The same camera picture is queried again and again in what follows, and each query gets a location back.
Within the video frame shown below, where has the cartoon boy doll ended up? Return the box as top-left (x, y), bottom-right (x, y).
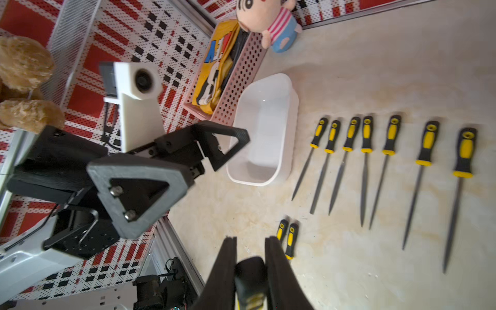
top-left (236, 0), bottom-right (302, 53)

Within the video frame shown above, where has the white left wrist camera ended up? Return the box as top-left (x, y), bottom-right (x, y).
top-left (99, 61), bottom-right (165, 152)

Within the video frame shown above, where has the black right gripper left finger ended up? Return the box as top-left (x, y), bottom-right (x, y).
top-left (191, 237), bottom-right (237, 309)

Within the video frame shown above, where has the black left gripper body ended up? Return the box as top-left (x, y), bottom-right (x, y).
top-left (6, 125), bottom-right (205, 259)

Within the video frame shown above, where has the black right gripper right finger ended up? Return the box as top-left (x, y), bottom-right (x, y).
top-left (265, 236), bottom-right (313, 309)

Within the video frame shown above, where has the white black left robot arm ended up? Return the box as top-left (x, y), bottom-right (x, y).
top-left (1, 121), bottom-right (250, 302)

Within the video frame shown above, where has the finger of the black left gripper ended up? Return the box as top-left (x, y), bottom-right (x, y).
top-left (87, 154), bottom-right (195, 239)
top-left (192, 121), bottom-right (250, 171)

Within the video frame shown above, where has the pink perforated basket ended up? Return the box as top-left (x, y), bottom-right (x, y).
top-left (181, 32), bottom-right (267, 126)

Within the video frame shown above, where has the white plastic storage box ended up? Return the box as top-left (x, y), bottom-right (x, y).
top-left (227, 73), bottom-right (299, 187)

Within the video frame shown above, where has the yellow printed cloth bag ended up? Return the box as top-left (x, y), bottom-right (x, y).
top-left (192, 19), bottom-right (240, 115)

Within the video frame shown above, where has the black yellow file tool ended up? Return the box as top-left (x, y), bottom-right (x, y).
top-left (310, 120), bottom-right (341, 214)

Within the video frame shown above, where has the brown teddy bear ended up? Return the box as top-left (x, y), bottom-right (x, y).
top-left (1, 36), bottom-right (65, 134)

